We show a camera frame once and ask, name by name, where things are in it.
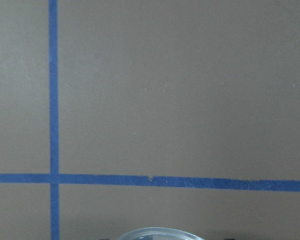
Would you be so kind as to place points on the brown paper table mat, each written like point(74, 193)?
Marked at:
point(117, 115)

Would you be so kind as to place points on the clear tennis ball can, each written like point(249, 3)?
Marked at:
point(158, 233)

